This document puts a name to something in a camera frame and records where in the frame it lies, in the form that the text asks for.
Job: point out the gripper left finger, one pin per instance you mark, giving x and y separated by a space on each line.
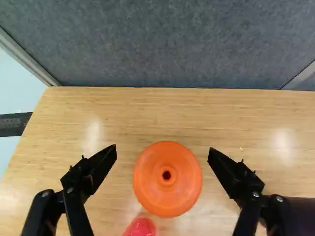
78 179

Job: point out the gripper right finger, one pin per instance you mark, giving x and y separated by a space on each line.
243 179

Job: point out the orange plastic cone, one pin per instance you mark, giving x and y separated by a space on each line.
167 179

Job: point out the red plastic object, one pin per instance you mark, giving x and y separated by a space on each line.
140 228

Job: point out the wooden table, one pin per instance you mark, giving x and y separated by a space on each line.
172 118

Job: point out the grey fabric partition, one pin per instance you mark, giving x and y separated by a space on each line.
157 41

